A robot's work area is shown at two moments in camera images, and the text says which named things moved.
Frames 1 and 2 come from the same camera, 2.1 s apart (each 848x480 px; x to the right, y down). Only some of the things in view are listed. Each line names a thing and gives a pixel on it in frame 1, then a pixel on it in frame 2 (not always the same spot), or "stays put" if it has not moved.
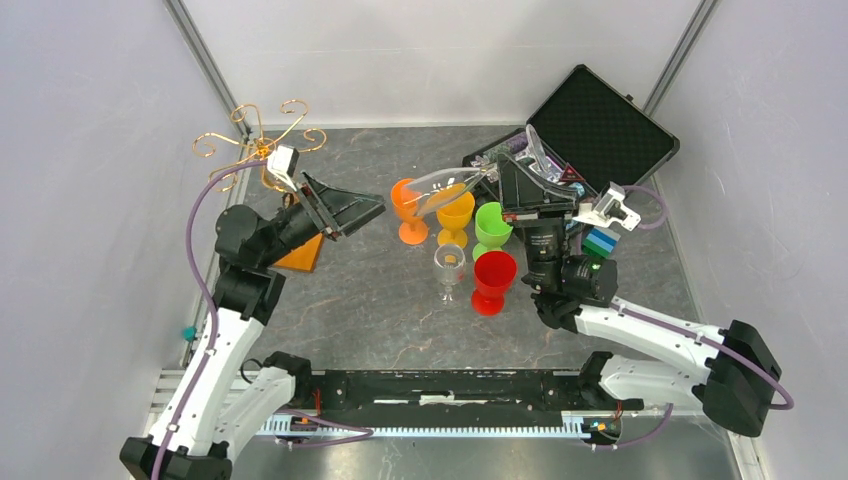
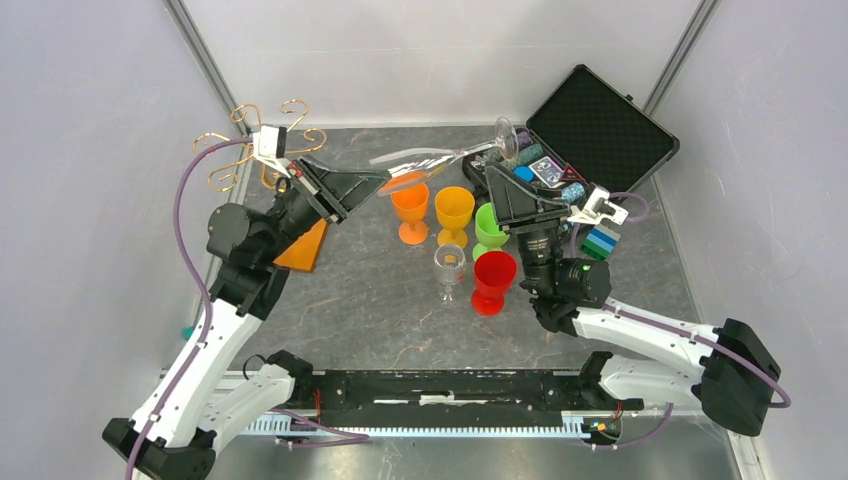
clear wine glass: [439, 190] -> [408, 170]
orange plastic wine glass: [406, 196] stays put
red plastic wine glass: [494, 274] stays put
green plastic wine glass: [491, 230] stays put
